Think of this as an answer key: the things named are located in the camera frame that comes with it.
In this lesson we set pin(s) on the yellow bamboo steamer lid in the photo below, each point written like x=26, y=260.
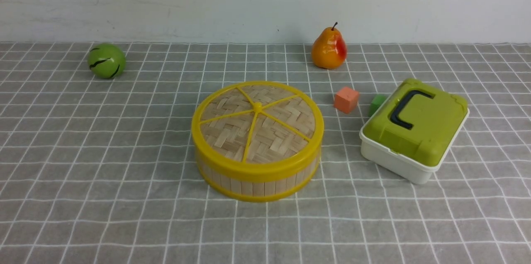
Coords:
x=257, y=131

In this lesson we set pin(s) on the yellow bamboo steamer basket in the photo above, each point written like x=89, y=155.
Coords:
x=259, y=191

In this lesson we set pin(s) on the orange foam cube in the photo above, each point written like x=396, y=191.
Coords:
x=346, y=99

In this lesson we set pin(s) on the orange toy pear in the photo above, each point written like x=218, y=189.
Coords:
x=329, y=50

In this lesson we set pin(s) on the green foam cube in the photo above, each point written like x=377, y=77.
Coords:
x=376, y=102

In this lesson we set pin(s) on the green and white lunch box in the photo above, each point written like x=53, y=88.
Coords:
x=413, y=130

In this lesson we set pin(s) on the green striped ball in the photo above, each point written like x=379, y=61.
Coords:
x=106, y=61

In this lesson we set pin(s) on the grey checked tablecloth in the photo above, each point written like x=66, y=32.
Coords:
x=97, y=171

